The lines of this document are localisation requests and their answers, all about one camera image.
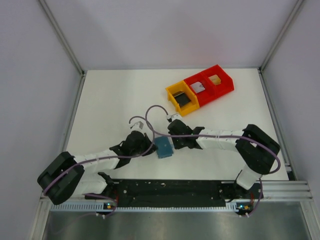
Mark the gold card in red bin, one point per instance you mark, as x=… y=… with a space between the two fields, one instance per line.
x=215 y=79

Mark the black card in yellow bin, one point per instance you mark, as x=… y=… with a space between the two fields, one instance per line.
x=181 y=98

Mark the far red plastic bin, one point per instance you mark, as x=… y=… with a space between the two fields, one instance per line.
x=222 y=82

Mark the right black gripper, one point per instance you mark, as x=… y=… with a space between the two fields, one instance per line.
x=175 y=141

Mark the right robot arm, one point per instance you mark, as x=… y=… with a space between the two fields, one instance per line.
x=257 y=149

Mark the silver card in red bin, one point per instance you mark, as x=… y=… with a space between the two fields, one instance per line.
x=197 y=87

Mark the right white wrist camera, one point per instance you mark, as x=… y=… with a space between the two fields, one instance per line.
x=173 y=117

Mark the yellow plastic bin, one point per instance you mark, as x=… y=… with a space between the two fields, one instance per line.
x=190 y=107

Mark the blue leather card holder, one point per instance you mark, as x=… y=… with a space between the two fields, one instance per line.
x=164 y=147

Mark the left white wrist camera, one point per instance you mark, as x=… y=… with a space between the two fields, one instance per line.
x=138 y=126

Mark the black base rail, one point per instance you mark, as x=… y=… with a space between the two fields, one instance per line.
x=133 y=193

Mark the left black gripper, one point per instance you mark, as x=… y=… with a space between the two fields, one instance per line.
x=149 y=144

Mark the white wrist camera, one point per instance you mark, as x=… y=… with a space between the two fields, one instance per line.
x=173 y=117
x=138 y=126

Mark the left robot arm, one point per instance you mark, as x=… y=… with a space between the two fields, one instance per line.
x=76 y=175

